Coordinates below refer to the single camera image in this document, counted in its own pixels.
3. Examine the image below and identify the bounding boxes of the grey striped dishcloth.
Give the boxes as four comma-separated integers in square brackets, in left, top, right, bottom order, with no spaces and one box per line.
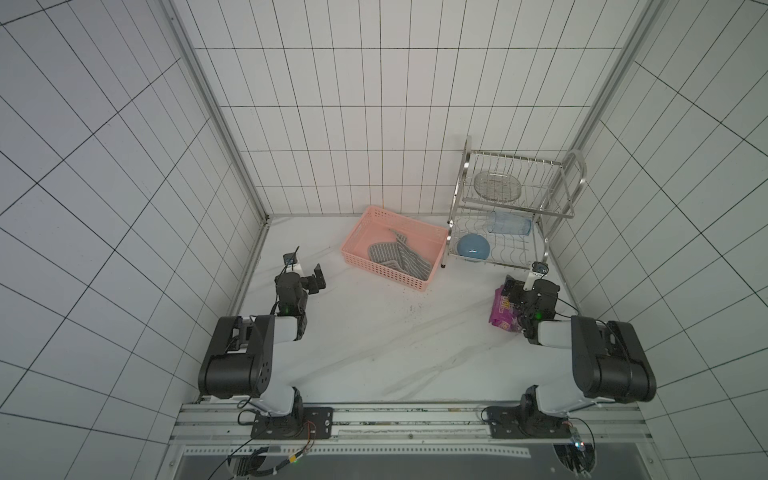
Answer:
[368,229,433,281]

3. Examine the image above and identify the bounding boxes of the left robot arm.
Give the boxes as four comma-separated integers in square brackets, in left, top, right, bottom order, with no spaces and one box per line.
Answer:
[198,260,326,438]

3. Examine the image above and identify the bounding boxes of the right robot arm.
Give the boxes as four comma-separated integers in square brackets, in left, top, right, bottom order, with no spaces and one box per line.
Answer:
[487,274,657,439]

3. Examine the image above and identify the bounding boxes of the purple candy bag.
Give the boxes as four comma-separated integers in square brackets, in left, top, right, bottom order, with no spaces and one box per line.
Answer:
[488,287,522,333]

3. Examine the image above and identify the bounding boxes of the blue bowl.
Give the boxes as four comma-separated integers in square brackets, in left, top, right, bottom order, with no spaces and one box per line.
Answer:
[456,233,491,261]

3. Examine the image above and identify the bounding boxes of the clear blue plastic cup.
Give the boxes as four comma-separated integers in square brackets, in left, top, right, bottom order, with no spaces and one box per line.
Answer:
[486,211,533,236]

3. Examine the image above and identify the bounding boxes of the steel dish rack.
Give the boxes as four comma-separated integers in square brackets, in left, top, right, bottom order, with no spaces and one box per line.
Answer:
[441,136,587,271]

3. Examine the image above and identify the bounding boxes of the pink plastic basket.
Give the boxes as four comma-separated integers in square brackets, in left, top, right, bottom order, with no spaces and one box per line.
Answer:
[341,206,449,291]

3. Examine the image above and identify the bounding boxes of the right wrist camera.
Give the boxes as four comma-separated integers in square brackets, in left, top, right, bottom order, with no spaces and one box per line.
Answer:
[523,261,549,291]

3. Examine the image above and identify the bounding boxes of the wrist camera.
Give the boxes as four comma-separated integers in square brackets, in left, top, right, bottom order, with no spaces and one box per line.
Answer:
[523,261,549,291]
[283,247,303,276]

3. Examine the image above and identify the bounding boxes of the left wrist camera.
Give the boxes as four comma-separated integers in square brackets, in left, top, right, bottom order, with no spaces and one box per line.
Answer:
[283,247,303,276]

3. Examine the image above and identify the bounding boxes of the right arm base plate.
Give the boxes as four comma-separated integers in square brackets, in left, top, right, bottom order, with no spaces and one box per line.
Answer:
[481,405,570,440]

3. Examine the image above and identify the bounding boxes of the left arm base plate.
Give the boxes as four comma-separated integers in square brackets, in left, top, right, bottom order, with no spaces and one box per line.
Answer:
[251,407,334,440]

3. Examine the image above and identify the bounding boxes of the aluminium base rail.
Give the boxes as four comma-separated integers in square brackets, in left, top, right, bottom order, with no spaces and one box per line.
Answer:
[170,402,651,446]

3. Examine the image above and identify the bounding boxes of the right base cable bundle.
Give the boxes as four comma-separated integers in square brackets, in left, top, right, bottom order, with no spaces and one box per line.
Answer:
[554,416,598,475]

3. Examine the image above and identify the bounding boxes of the base cable bundle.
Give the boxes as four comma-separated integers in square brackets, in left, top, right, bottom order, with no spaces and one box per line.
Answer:
[206,419,317,479]
[554,416,598,475]

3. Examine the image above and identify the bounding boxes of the left base cable bundle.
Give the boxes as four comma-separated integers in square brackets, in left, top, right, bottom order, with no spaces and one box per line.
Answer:
[206,419,317,479]

